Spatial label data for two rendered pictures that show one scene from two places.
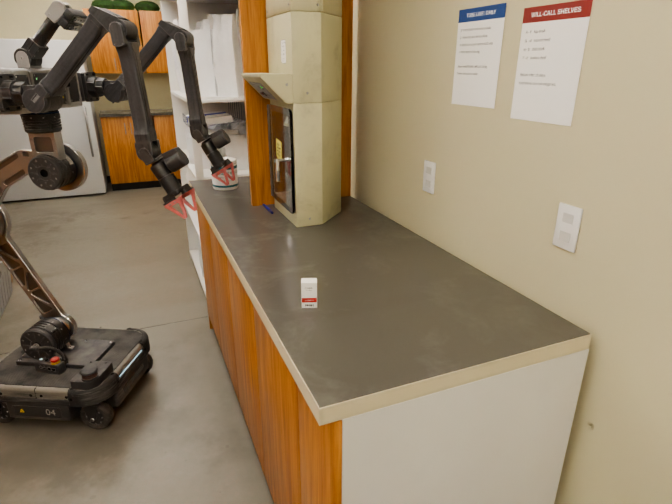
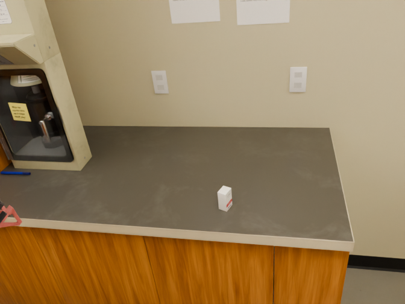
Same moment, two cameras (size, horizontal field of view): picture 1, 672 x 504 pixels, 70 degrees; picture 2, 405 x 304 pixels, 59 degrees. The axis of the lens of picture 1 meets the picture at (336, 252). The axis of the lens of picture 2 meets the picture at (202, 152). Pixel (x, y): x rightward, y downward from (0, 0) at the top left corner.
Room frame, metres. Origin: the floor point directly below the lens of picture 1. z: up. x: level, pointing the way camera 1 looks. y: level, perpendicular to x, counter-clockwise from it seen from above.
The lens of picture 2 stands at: (0.62, 0.86, 1.76)
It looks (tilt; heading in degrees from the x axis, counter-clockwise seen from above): 32 degrees down; 307
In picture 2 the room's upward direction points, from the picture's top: 6 degrees counter-clockwise
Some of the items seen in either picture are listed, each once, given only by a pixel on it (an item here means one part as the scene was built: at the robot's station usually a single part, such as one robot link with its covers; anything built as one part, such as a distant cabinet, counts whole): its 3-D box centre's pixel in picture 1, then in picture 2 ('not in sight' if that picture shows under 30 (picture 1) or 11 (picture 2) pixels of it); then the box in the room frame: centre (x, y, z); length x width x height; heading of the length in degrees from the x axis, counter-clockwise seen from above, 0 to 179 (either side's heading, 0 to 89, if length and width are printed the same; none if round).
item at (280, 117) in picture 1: (280, 157); (25, 118); (1.95, 0.22, 1.19); 0.30 x 0.01 x 0.40; 22
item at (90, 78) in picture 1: (97, 86); not in sight; (2.20, 1.04, 1.45); 0.09 x 0.08 x 0.12; 175
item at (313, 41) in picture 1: (311, 121); (33, 73); (2.00, 0.10, 1.33); 0.32 x 0.25 x 0.77; 23
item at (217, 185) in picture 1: (224, 173); not in sight; (2.46, 0.58, 1.02); 0.13 x 0.13 x 0.15
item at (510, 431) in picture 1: (315, 333); (115, 242); (1.81, 0.09, 0.45); 2.05 x 0.67 x 0.90; 23
